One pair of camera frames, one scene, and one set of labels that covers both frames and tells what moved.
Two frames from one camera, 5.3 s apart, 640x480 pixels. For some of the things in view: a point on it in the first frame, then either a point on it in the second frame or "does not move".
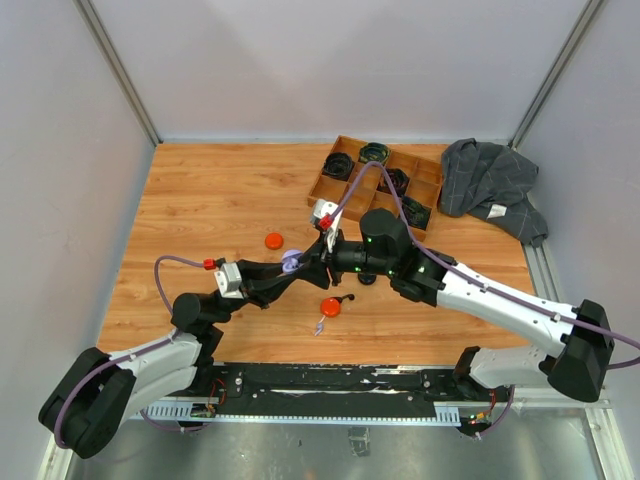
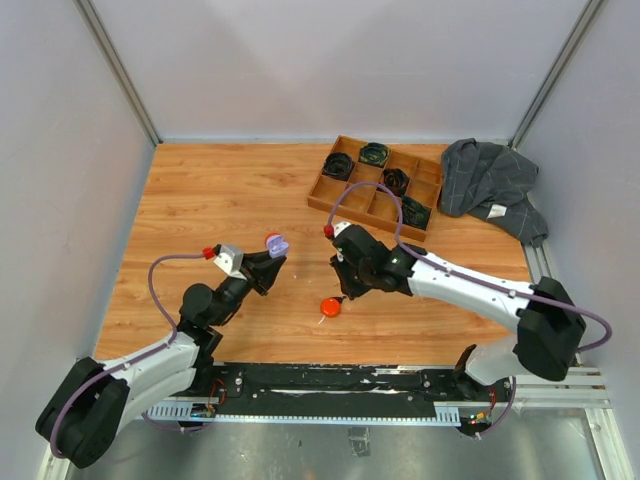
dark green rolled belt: x=415 y=213 does not move
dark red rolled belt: x=399 y=179 does not move
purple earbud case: x=290 y=260 → x=277 y=247
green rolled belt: x=374 y=152 does not move
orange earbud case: x=330 y=307 does not move
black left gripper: x=263 y=283 → x=261 y=271
